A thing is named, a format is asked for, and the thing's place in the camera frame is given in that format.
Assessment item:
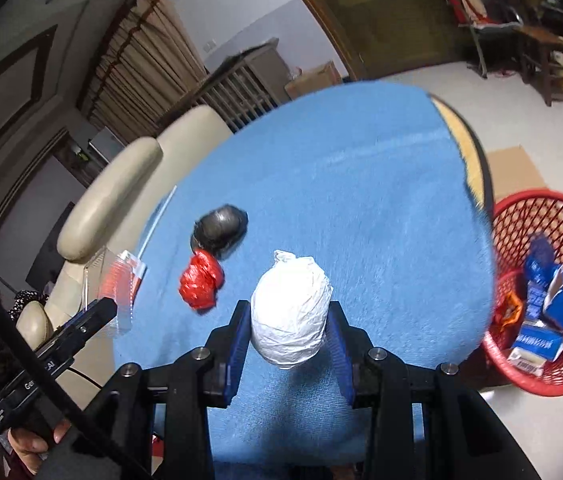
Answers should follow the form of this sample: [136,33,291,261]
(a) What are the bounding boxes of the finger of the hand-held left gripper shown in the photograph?
[63,297,118,357]

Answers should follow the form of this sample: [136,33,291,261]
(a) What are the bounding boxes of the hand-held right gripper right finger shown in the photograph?
[328,301,542,480]

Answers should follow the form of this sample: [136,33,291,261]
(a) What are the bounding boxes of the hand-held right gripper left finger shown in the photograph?
[82,300,253,480]

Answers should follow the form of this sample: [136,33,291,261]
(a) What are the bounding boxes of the clear box with orange label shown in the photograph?
[84,248,149,334]

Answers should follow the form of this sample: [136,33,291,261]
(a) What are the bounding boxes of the white plastic bag ball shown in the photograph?
[250,250,335,372]

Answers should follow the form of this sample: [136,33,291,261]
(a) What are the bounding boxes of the red mesh basket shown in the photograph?
[480,188,563,399]

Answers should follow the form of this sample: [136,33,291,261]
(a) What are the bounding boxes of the person's left hand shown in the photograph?
[9,419,72,478]

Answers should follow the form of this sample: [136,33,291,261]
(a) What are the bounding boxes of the floral cloth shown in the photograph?
[8,288,46,319]

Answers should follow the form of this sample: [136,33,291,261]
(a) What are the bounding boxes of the red plastic bag ball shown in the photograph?
[178,251,226,314]

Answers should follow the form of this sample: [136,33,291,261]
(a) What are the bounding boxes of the black plastic bag ball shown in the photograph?
[190,204,250,262]

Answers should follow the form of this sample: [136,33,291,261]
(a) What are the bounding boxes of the beige leather sofa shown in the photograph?
[16,104,236,413]

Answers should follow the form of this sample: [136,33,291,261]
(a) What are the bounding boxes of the blue tablecloth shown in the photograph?
[110,82,495,467]

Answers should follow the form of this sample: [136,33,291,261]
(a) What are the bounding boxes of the white appliance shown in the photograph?
[86,127,128,164]

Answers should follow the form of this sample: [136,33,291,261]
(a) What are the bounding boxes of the round wooden table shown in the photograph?
[428,92,496,212]

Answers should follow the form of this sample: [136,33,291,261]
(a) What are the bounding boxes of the flat cardboard sheet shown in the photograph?
[485,145,548,207]

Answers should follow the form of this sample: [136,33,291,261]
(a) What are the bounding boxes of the wooden slatted crib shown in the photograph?
[196,39,295,134]

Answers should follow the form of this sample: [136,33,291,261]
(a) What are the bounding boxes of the beige brown curtain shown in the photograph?
[78,0,211,144]

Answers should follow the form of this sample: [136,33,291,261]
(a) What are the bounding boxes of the brown cardboard box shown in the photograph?
[285,61,343,101]

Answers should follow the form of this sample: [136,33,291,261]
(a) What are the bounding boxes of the wooden double door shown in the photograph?
[270,0,463,82]

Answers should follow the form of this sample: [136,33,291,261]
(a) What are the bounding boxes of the small dark wooden table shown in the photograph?
[515,24,563,109]

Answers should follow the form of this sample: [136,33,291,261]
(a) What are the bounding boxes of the metal chair with red cloth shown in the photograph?
[430,0,523,79]

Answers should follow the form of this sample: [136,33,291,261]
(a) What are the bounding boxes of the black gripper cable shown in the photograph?
[0,255,155,480]

